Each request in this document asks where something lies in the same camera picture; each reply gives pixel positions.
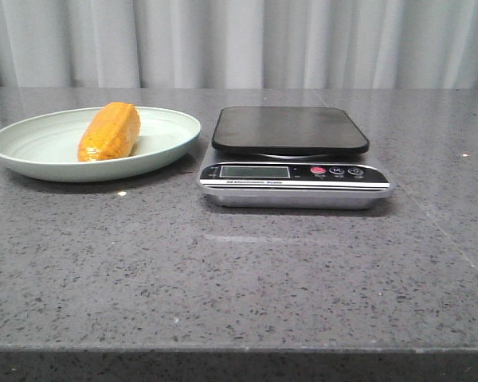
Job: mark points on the orange corn cob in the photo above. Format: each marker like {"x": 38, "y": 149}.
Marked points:
{"x": 111, "y": 134}

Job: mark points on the black silver kitchen scale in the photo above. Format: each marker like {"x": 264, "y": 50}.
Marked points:
{"x": 291, "y": 158}

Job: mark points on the pale green plate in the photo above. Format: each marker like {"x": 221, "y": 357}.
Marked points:
{"x": 45, "y": 147}

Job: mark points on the white pleated curtain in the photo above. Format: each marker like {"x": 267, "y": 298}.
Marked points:
{"x": 239, "y": 44}

